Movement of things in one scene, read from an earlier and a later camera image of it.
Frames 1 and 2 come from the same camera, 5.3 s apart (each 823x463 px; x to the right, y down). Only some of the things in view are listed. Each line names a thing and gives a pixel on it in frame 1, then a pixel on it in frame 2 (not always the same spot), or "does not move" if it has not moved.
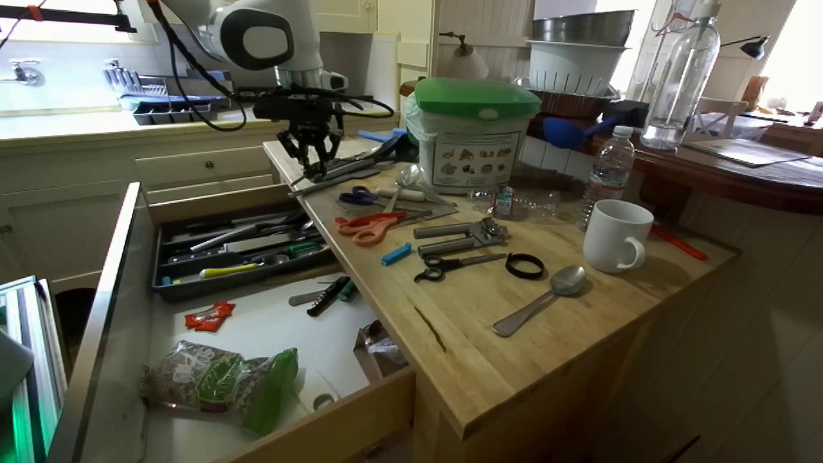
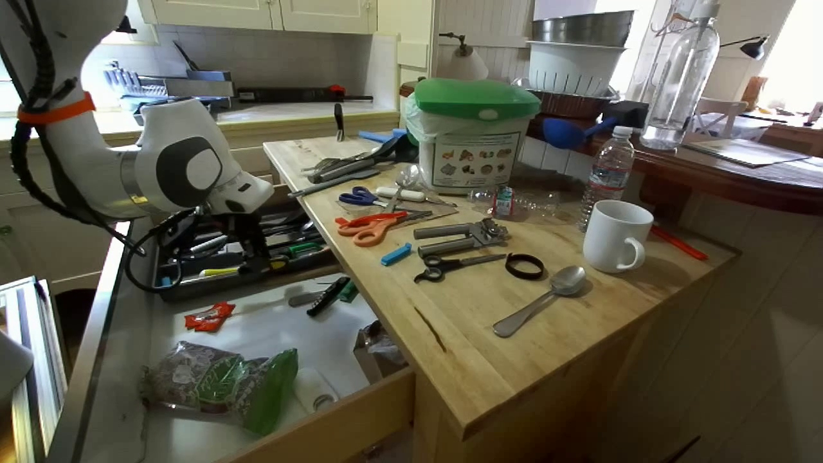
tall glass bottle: [686, 57] does not move
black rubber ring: [522, 258] does not move
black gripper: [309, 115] to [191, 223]
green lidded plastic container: [474, 129] does not move
